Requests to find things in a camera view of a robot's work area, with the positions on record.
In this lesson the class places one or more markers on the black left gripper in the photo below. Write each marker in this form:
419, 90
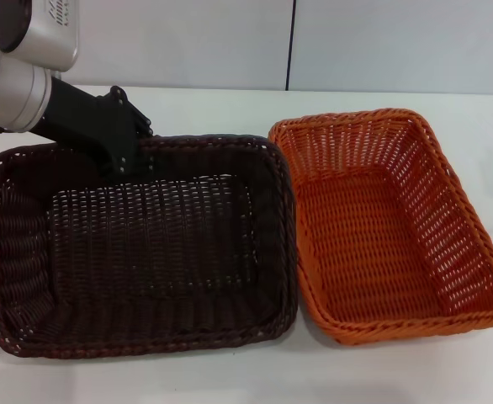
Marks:
78, 122

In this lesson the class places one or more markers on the dark brown wicker basket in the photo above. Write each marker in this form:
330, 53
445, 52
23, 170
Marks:
145, 261

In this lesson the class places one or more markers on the orange wicker basket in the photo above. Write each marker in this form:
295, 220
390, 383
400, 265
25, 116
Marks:
377, 235

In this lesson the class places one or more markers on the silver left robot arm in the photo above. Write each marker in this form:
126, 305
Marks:
15, 97

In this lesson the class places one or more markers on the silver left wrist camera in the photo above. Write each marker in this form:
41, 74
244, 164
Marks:
40, 29

